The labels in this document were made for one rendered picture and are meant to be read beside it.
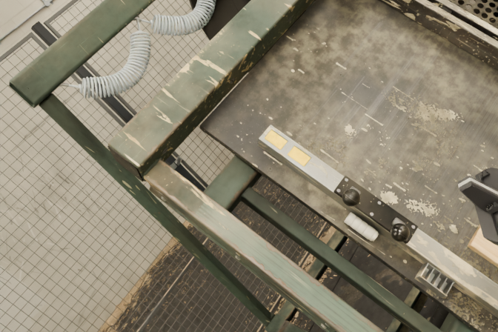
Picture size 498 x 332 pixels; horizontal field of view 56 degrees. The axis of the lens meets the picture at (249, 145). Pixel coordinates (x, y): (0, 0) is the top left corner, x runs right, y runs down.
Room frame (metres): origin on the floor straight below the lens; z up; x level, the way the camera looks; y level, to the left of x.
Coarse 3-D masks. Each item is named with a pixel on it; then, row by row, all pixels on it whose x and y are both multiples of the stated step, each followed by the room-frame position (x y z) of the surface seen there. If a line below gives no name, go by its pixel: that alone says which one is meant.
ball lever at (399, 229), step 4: (396, 220) 0.89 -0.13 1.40; (400, 220) 0.89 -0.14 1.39; (392, 224) 0.89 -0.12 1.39; (396, 224) 0.81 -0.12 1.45; (400, 224) 0.81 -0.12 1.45; (404, 224) 0.88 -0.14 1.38; (392, 228) 0.81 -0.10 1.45; (396, 228) 0.80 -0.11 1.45; (400, 228) 0.80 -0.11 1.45; (404, 228) 0.79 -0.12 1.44; (392, 232) 0.80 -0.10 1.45; (396, 232) 0.80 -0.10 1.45; (400, 232) 0.79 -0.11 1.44; (404, 232) 0.79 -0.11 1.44; (408, 232) 0.79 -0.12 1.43; (392, 236) 0.81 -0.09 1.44; (396, 236) 0.79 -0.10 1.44; (400, 236) 0.79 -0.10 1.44; (404, 236) 0.79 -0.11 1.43; (408, 236) 0.79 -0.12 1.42; (396, 240) 0.80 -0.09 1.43; (400, 240) 0.79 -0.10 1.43; (404, 240) 0.79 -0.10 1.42
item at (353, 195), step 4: (352, 188) 0.95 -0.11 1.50; (344, 192) 0.87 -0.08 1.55; (348, 192) 0.86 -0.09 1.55; (352, 192) 0.86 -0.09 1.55; (356, 192) 0.86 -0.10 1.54; (344, 196) 0.86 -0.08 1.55; (348, 196) 0.86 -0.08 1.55; (352, 196) 0.85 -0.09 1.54; (356, 196) 0.85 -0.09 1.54; (344, 200) 0.86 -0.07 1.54; (348, 200) 0.85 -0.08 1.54; (352, 200) 0.85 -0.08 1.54; (356, 200) 0.85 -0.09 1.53; (348, 204) 0.86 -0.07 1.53; (352, 204) 0.85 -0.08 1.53; (356, 204) 0.85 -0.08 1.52
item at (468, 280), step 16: (272, 128) 1.10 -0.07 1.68; (288, 144) 1.07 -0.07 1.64; (288, 160) 1.04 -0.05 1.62; (320, 160) 1.03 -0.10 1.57; (304, 176) 1.04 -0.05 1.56; (320, 176) 1.00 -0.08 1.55; (336, 176) 1.00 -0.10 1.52; (352, 208) 0.96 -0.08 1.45; (368, 224) 0.95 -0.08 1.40; (416, 240) 0.87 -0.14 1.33; (432, 240) 0.87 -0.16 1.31; (416, 256) 0.87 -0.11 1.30; (432, 256) 0.85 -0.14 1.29; (448, 256) 0.84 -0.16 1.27; (448, 272) 0.82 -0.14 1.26; (464, 272) 0.81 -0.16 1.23; (464, 288) 0.80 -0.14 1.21; (480, 288) 0.79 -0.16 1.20; (496, 288) 0.78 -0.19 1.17; (480, 304) 0.79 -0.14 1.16; (496, 304) 0.76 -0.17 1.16
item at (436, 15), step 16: (384, 0) 1.32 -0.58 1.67; (400, 0) 1.28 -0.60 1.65; (416, 0) 1.23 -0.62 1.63; (432, 0) 1.24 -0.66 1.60; (416, 16) 1.26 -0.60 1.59; (432, 16) 1.22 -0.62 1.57; (448, 16) 1.19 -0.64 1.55; (464, 16) 1.18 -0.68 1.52; (448, 32) 1.20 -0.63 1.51; (464, 32) 1.16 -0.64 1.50; (480, 32) 1.14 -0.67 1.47; (496, 32) 1.14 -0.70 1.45; (464, 48) 1.19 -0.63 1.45; (480, 48) 1.15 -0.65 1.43; (496, 48) 1.11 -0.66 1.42; (496, 64) 1.13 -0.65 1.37
